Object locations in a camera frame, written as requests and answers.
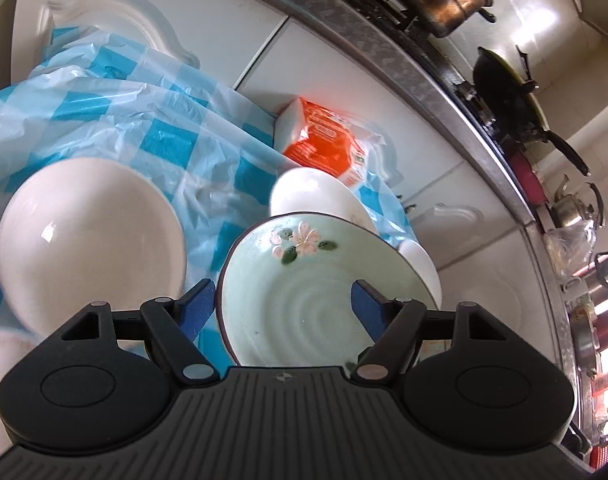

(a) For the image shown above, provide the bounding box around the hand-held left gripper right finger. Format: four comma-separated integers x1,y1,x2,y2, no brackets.
350,280,505,386

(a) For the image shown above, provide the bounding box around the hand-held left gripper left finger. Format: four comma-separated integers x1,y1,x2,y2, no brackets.
59,280,220,387

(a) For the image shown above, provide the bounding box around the green flower plate brown rim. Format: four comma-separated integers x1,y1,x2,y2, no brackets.
216,212,441,368

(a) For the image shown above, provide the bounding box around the small white bowl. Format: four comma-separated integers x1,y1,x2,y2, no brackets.
396,239,443,311

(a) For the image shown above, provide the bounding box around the white cabinet door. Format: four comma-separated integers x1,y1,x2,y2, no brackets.
424,225,570,376
399,160,527,268
234,17,477,201
14,0,290,86

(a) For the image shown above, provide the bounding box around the medium white bowl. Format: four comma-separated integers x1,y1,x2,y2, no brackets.
269,167,380,236

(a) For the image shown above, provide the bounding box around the large white bowl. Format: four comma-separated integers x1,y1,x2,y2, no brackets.
0,156,187,338

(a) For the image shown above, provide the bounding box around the orange tissue packet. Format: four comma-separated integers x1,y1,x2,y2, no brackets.
275,96,400,191

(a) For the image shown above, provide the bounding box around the red pot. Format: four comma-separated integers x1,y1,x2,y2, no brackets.
509,152,547,206

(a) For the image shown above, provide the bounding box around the blue white checked plastic tablecloth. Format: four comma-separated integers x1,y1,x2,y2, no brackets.
0,27,420,371

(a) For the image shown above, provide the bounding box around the clear plastic bag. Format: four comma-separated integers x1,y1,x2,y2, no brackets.
544,225,597,281

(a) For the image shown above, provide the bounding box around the steel kettle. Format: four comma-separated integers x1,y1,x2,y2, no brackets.
549,175,605,231

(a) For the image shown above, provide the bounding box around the steel container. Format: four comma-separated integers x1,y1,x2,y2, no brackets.
586,250,608,311

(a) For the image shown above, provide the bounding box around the black wok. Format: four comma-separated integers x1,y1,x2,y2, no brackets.
471,45,590,176

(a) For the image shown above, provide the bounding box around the black gas stove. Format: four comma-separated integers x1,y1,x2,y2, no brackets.
344,0,535,161

